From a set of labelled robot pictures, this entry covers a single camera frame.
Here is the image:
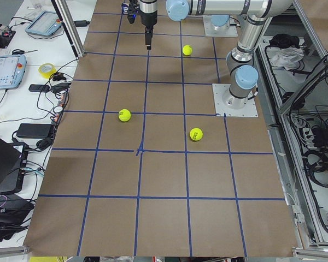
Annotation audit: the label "black power adapter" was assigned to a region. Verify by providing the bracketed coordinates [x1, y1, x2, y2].
[16, 123, 52, 139]

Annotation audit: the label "yellow tennis ball printed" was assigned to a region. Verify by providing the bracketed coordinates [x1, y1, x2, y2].
[189, 127, 203, 141]

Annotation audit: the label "blue teach pendant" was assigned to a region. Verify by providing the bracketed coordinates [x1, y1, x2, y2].
[25, 11, 62, 37]
[0, 55, 27, 90]

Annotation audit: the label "yellow tennis ball middle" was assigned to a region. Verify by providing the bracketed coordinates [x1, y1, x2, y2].
[118, 109, 131, 122]

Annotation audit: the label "black laptop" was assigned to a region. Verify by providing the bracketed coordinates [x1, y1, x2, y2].
[0, 138, 28, 195]

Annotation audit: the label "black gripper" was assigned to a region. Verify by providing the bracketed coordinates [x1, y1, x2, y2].
[139, 0, 157, 50]

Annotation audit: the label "white crumpled cloth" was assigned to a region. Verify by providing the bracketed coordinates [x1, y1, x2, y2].
[270, 47, 304, 70]

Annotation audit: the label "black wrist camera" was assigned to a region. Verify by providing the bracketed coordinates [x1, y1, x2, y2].
[121, 1, 139, 24]

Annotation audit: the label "yellow tennis ball far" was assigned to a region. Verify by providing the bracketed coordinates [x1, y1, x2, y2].
[182, 45, 192, 56]

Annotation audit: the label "yellow tape roll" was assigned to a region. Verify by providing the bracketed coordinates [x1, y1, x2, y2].
[38, 63, 57, 79]

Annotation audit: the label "black scissors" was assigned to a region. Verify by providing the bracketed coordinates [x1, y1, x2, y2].
[11, 49, 37, 55]

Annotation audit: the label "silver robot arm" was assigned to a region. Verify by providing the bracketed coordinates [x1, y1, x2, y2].
[210, 15, 231, 30]
[166, 0, 292, 109]

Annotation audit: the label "black phone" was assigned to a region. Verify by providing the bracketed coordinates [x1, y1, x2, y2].
[28, 84, 50, 93]

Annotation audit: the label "blue teach pendant far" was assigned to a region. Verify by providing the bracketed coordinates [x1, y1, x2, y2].
[25, 11, 62, 37]

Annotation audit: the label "metal base plate arm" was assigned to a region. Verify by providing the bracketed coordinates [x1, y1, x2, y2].
[203, 15, 238, 38]
[212, 84, 258, 117]

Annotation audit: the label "blue teach pendant near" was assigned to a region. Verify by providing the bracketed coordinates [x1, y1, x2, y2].
[0, 55, 27, 90]

